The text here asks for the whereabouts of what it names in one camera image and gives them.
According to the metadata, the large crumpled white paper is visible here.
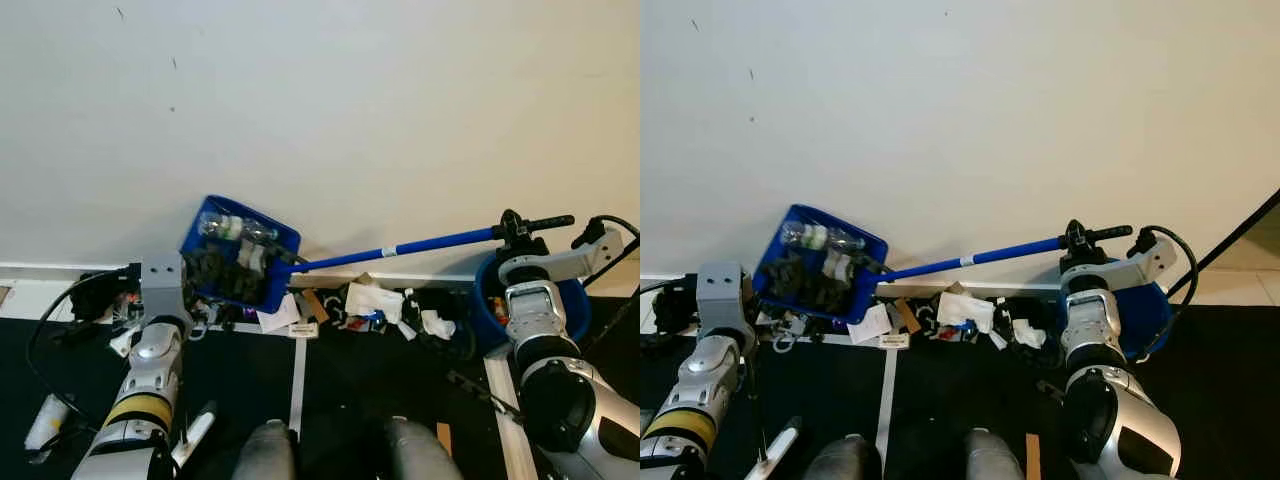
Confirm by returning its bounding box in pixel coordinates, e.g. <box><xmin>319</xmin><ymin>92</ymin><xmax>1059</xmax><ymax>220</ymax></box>
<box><xmin>344</xmin><ymin>279</ymin><xmax>407</xmax><ymax>325</ymax></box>
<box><xmin>934</xmin><ymin>290</ymin><xmax>998</xmax><ymax>335</ymax></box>

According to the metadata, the grey robot right leg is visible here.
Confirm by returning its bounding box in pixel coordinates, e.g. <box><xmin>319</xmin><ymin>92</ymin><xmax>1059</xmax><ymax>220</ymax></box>
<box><xmin>383</xmin><ymin>416</ymin><xmax>443</xmax><ymax>480</ymax></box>
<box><xmin>963</xmin><ymin>427</ymin><xmax>1025</xmax><ymax>480</ymax></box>

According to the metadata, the blue broom stick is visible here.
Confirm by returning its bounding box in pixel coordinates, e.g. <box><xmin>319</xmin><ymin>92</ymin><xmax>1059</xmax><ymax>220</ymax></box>
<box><xmin>290</xmin><ymin>213</ymin><xmax>577</xmax><ymax>274</ymax></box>
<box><xmin>878</xmin><ymin>224</ymin><xmax>1134</xmax><ymax>284</ymax></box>

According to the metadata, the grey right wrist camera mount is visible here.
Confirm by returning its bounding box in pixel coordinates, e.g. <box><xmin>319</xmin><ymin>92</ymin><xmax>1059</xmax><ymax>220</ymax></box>
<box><xmin>497</xmin><ymin>224</ymin><xmax>627</xmax><ymax>291</ymax></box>
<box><xmin>1060</xmin><ymin>234</ymin><xmax>1181</xmax><ymax>299</ymax></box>

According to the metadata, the clear plastic bottle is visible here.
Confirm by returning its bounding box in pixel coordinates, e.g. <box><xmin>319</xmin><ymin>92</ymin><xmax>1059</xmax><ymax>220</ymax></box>
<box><xmin>779</xmin><ymin>221</ymin><xmax>868</xmax><ymax>256</ymax></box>
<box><xmin>197</xmin><ymin>211</ymin><xmax>278</xmax><ymax>247</ymax></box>

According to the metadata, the blue dustpan with white handle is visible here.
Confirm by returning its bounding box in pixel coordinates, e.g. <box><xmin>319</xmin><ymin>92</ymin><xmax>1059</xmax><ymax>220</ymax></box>
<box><xmin>751</xmin><ymin>204</ymin><xmax>890</xmax><ymax>325</ymax></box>
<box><xmin>177</xmin><ymin>194</ymin><xmax>303</xmax><ymax>315</ymax></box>

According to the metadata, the grey robot left leg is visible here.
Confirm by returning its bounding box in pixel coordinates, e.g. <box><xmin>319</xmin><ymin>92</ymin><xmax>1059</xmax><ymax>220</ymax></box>
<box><xmin>803</xmin><ymin>433</ymin><xmax>883</xmax><ymax>480</ymax></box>
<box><xmin>231</xmin><ymin>419</ymin><xmax>300</xmax><ymax>480</ymax></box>

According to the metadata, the black floor edge strip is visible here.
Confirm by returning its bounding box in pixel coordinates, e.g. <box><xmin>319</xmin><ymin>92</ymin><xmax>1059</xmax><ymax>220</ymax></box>
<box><xmin>1163</xmin><ymin>186</ymin><xmax>1280</xmax><ymax>301</ymax></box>

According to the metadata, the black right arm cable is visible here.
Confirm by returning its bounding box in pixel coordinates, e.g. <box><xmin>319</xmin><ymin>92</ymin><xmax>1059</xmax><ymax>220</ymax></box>
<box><xmin>570</xmin><ymin>213</ymin><xmax>641</xmax><ymax>356</ymax></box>
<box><xmin>1128</xmin><ymin>224</ymin><xmax>1202</xmax><ymax>359</ymax></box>

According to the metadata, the grey robot leg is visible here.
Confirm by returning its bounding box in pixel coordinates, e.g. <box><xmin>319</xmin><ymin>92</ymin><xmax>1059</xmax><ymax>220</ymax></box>
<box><xmin>383</xmin><ymin>416</ymin><xmax>443</xmax><ymax>480</ymax></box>
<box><xmin>963</xmin><ymin>427</ymin><xmax>1025</xmax><ymax>480</ymax></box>
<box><xmin>803</xmin><ymin>433</ymin><xmax>883</xmax><ymax>480</ymax></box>
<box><xmin>231</xmin><ymin>419</ymin><xmax>300</xmax><ymax>480</ymax></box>

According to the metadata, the white brush on thin rod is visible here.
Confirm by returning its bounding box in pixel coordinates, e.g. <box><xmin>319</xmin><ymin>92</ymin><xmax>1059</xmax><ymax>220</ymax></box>
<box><xmin>760</xmin><ymin>416</ymin><xmax>803</xmax><ymax>473</ymax></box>
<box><xmin>168</xmin><ymin>400</ymin><xmax>218</xmax><ymax>469</ymax></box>

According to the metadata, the flat white paper sheet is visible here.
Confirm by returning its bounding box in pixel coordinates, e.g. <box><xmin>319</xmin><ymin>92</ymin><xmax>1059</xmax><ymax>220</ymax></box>
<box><xmin>846</xmin><ymin>304</ymin><xmax>894</xmax><ymax>347</ymax></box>
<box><xmin>256</xmin><ymin>294</ymin><xmax>303</xmax><ymax>334</ymax></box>

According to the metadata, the black boxy object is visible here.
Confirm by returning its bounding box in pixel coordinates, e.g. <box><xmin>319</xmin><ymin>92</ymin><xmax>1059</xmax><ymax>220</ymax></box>
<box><xmin>78</xmin><ymin>265</ymin><xmax>142</xmax><ymax>323</ymax></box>
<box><xmin>655</xmin><ymin>280</ymin><xmax>699</xmax><ymax>331</ymax></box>

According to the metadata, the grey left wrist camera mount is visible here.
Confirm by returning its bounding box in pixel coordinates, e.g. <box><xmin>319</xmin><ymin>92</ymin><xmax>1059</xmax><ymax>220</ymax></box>
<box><xmin>139</xmin><ymin>254</ymin><xmax>187</xmax><ymax>323</ymax></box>
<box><xmin>696</xmin><ymin>262</ymin><xmax>747</xmax><ymax>338</ymax></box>

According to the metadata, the white floor tape strip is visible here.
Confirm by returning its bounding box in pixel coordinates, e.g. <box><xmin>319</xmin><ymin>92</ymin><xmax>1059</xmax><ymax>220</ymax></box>
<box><xmin>483</xmin><ymin>355</ymin><xmax>541</xmax><ymax>480</ymax></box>
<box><xmin>874</xmin><ymin>345</ymin><xmax>898</xmax><ymax>443</ymax></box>
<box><xmin>288</xmin><ymin>335</ymin><xmax>308</xmax><ymax>433</ymax></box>

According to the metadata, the blue plastic bucket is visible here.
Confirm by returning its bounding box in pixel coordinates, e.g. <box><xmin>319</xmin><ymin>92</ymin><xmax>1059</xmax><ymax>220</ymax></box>
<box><xmin>471</xmin><ymin>250</ymin><xmax>593</xmax><ymax>357</ymax></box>
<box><xmin>1053</xmin><ymin>268</ymin><xmax>1174</xmax><ymax>363</ymax></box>

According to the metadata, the black crumpled rubbish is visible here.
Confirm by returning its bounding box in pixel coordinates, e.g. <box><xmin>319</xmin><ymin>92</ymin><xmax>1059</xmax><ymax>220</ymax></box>
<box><xmin>765</xmin><ymin>257</ymin><xmax>851</xmax><ymax>316</ymax></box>
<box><xmin>188</xmin><ymin>248</ymin><xmax>269</xmax><ymax>306</ymax></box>

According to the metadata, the black rubbish heap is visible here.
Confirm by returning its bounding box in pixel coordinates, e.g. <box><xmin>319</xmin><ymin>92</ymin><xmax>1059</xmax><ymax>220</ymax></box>
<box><xmin>405</xmin><ymin>288</ymin><xmax>476</xmax><ymax>356</ymax></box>
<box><xmin>1000</xmin><ymin>298</ymin><xmax>1061</xmax><ymax>366</ymax></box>

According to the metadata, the thin black rod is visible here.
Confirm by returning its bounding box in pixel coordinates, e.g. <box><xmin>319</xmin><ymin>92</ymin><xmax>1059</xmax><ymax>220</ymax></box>
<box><xmin>447</xmin><ymin>370</ymin><xmax>523</xmax><ymax>417</ymax></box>

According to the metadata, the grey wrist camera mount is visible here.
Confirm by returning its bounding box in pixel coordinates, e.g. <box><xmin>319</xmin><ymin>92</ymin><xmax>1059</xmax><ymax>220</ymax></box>
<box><xmin>696</xmin><ymin>262</ymin><xmax>747</xmax><ymax>338</ymax></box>
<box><xmin>497</xmin><ymin>224</ymin><xmax>627</xmax><ymax>291</ymax></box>
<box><xmin>139</xmin><ymin>254</ymin><xmax>187</xmax><ymax>323</ymax></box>
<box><xmin>1060</xmin><ymin>234</ymin><xmax>1181</xmax><ymax>299</ymax></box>

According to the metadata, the crumpled white tissue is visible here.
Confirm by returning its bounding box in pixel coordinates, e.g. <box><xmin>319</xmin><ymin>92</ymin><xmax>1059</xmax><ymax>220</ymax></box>
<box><xmin>419</xmin><ymin>309</ymin><xmax>458</xmax><ymax>341</ymax></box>
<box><xmin>1008</xmin><ymin>319</ymin><xmax>1048</xmax><ymax>351</ymax></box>

